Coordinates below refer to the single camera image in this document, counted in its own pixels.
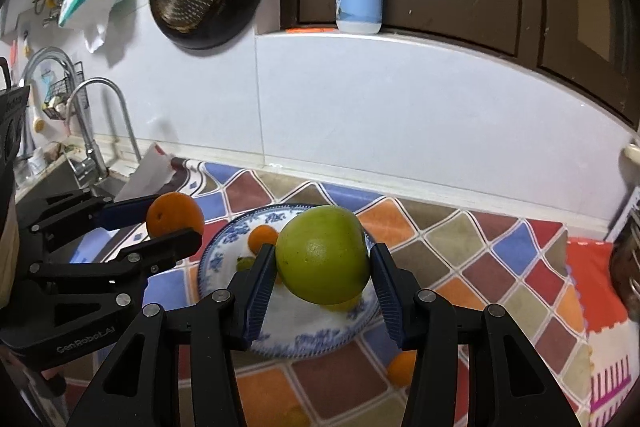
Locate metal dish rack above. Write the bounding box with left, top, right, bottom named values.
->
left=607, top=187, right=640, bottom=323

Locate red patterned mat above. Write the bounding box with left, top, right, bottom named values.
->
left=565, top=237, right=640, bottom=427

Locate medium orange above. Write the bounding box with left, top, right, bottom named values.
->
left=387, top=349, right=418, bottom=388

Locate blue rimmed white plate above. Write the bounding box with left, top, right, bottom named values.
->
left=197, top=205, right=382, bottom=359

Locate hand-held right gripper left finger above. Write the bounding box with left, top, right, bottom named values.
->
left=65, top=243, right=278, bottom=427

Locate black wire basket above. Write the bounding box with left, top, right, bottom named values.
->
left=42, top=62, right=86, bottom=120

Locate dark wooden window frame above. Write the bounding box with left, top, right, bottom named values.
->
left=280, top=0, right=640, bottom=128

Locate large orange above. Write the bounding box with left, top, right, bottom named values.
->
left=146, top=192, right=206, bottom=239

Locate small orange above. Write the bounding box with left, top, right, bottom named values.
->
left=248, top=225, right=279, bottom=253

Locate stainless steel sink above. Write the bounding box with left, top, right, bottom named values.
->
left=15, top=162, right=126, bottom=202

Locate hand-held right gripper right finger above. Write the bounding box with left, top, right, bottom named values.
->
left=369, top=243, right=583, bottom=427

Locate large chrome faucet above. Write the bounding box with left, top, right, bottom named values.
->
left=22, top=47, right=108, bottom=182

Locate large green apple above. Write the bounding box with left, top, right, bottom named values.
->
left=276, top=205, right=372, bottom=305

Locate person's left forearm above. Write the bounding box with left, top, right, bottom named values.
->
left=0, top=207, right=20, bottom=310

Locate colourful diamond pattern tablecloth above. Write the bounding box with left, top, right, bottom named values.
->
left=65, top=157, right=601, bottom=427

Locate white knife handle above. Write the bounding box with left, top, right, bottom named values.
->
left=621, top=142, right=640, bottom=172

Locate yellowish green apple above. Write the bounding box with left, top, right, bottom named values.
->
left=320, top=294, right=363, bottom=312

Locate thin curved faucet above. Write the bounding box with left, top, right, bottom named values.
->
left=67, top=78, right=143, bottom=162

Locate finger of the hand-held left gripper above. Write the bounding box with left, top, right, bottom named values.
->
left=17, top=191, right=161, bottom=255
left=27, top=228, right=202, bottom=303

